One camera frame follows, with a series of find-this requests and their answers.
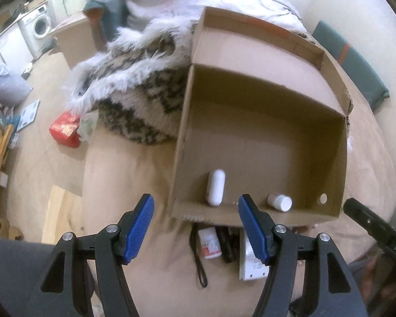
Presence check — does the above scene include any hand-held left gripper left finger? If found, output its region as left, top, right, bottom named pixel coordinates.
left=26, top=193, right=155, bottom=317

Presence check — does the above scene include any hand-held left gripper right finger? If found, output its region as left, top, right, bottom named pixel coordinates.
left=238, top=194, right=370, bottom=317

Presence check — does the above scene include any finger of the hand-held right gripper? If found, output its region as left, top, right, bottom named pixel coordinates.
left=343, top=198, right=388, bottom=243

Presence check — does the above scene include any black flashlight with strap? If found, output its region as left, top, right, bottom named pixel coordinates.
left=189, top=223, right=241, bottom=288

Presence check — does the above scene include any white remote control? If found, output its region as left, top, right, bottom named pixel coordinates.
left=239, top=231, right=269, bottom=282

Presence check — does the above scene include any white bottle with red label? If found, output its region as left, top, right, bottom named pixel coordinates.
left=198, top=227, right=222, bottom=260

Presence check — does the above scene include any cardboard box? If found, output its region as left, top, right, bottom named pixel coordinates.
left=168, top=6, right=354, bottom=228

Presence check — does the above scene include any small white pill bottle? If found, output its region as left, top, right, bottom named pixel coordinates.
left=267, top=193, right=293, bottom=212

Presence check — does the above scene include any white oblong capsule case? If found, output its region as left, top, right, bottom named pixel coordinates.
left=206, top=169, right=226, bottom=207

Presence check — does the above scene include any beige bed sheet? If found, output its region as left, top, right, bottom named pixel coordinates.
left=81, top=99, right=396, bottom=317

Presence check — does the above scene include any pale green plastic bag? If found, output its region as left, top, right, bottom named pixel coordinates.
left=78, top=110, right=100, bottom=142

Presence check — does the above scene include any patterned faux fur blanket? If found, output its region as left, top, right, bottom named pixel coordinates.
left=62, top=18, right=199, bottom=146

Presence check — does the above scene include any red snack packet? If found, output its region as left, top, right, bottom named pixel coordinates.
left=49, top=110, right=83, bottom=148

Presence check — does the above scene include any teal pillow with orange stripe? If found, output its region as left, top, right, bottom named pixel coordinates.
left=312, top=20, right=390, bottom=116

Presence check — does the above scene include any flat bathroom scale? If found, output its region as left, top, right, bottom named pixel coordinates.
left=17, top=99, right=41, bottom=131

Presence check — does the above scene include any grey plastic bag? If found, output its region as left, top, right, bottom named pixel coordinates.
left=0, top=64, right=34, bottom=108

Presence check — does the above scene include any closed cardboard carton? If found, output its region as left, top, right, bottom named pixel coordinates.
left=49, top=11, right=101, bottom=70

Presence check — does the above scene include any teal cushion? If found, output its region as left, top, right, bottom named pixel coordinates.
left=84, top=0, right=129, bottom=40

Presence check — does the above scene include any white washing machine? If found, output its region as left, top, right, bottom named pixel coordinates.
left=20, top=4, right=55, bottom=60

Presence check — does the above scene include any white cabinet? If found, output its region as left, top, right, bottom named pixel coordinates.
left=0, top=23, right=34, bottom=73

